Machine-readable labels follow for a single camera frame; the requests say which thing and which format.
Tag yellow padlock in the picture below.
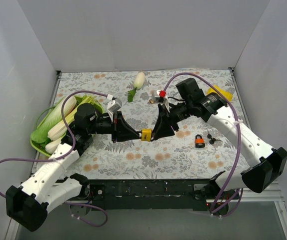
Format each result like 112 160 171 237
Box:
141 128 152 142

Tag orange padlock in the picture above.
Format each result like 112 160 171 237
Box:
194 134 206 148

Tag black keys of orange padlock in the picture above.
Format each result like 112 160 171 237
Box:
207 133 222 145

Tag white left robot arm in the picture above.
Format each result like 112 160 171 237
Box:
5 103 140 232

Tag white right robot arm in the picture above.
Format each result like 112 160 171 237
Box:
152 78 287 199

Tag green napa cabbage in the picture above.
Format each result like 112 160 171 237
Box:
30 96 77 144

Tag yellow napa cabbage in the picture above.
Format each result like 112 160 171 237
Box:
207 85 233 102

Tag celery stalk bundle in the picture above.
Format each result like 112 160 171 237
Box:
45 95 96 155

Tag floral table mat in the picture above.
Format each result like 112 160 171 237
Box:
56 69 246 180

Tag white radish with leaves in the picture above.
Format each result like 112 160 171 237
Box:
127 72 146 103

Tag green plastic basket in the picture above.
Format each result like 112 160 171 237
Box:
30 95 105 157

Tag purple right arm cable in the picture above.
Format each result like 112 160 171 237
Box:
162 72 244 218

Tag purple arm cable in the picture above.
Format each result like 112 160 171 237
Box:
0 90 113 228
162 72 244 218

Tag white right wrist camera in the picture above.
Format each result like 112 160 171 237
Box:
151 90 170 111

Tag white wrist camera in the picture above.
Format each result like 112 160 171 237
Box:
106 94 123 119
151 90 170 111

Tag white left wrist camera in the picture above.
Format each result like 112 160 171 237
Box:
106 94 123 119

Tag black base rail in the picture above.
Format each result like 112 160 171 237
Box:
72 178 220 211

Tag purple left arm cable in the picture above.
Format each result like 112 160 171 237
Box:
0 90 113 228

